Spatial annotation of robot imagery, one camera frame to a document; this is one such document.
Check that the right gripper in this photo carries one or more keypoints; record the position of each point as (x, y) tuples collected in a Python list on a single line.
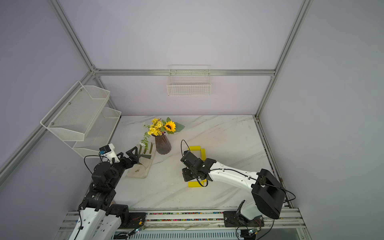
[(188, 177)]

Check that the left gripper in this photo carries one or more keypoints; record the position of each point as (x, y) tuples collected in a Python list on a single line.
[(134, 160)]

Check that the yellow building block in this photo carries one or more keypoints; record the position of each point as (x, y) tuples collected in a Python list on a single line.
[(195, 148), (203, 154), (197, 184)]

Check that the white grey work glove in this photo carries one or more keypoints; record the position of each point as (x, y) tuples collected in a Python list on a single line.
[(141, 170)]

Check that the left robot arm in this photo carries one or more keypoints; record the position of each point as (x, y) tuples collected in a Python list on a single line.
[(99, 217)]

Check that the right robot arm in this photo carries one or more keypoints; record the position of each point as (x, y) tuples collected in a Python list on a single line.
[(268, 193)]

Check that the purple ribbed glass vase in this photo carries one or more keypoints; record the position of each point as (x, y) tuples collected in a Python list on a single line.
[(163, 145)]

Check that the yellow artificial flower bouquet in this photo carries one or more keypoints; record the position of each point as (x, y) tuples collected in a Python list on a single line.
[(159, 128)]

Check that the white two-tier mesh shelf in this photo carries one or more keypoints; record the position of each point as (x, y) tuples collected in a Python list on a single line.
[(83, 120)]

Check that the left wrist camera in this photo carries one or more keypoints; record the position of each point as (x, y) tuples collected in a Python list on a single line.
[(109, 153)]

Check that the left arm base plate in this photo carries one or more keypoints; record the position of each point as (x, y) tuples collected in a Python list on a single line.
[(133, 220)]

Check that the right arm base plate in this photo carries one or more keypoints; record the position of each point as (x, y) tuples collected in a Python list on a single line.
[(235, 219)]

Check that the aluminium mounting rail base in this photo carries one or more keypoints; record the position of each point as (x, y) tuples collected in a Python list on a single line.
[(205, 225)]

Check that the white wire wall basket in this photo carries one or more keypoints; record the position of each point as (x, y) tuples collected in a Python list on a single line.
[(189, 80)]

